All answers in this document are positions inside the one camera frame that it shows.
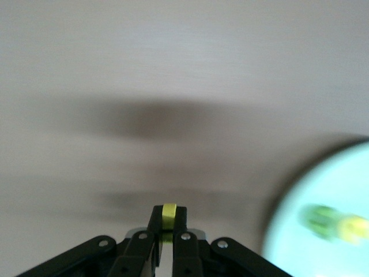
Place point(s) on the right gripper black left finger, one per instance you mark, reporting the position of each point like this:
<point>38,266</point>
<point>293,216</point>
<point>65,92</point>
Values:
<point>135,254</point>

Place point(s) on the yellow letter u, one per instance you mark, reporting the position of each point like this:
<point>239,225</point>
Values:
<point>354,229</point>

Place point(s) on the green letter b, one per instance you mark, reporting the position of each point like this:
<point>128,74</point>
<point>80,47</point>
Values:
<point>320,220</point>

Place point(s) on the yellow letter s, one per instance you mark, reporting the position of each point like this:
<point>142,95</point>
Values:
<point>168,216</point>

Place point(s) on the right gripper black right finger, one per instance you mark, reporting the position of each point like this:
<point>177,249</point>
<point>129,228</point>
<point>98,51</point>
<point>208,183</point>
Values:
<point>187,254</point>

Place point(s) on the green plate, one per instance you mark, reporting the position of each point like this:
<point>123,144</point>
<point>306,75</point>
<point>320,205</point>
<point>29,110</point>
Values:
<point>331,179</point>

